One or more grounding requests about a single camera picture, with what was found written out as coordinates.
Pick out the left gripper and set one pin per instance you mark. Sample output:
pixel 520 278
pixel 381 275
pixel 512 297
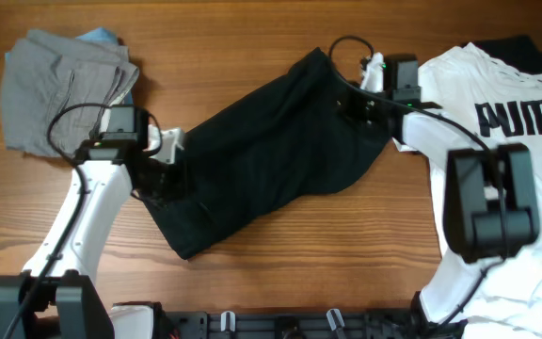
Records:
pixel 174 191

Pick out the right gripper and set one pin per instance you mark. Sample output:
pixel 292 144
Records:
pixel 348 104

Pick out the black shorts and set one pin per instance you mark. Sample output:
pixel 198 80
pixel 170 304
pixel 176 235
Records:
pixel 304 133

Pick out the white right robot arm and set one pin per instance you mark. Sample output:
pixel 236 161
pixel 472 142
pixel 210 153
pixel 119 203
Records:
pixel 489 208

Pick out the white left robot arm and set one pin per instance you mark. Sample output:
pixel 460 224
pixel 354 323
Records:
pixel 54 296

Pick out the folded grey shorts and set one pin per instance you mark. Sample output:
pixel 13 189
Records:
pixel 46 73

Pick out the folded blue garment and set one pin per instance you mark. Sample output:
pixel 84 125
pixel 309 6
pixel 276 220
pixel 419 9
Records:
pixel 101 35

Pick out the black garment under t-shirt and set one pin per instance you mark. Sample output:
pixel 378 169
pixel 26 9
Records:
pixel 518 51

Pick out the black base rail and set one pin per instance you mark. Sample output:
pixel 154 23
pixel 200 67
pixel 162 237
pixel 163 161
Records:
pixel 375 324

